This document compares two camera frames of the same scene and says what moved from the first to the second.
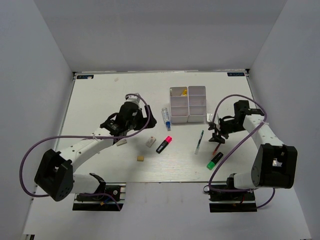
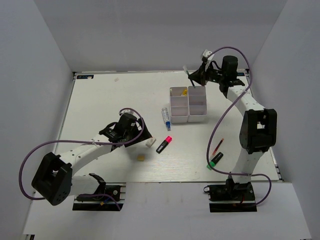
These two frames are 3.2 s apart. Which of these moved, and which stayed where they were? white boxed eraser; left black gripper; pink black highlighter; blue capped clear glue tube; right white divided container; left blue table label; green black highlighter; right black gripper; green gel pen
Moved: right black gripper; left black gripper; green gel pen
Stayed: pink black highlighter; right white divided container; green black highlighter; blue capped clear glue tube; white boxed eraser; left blue table label
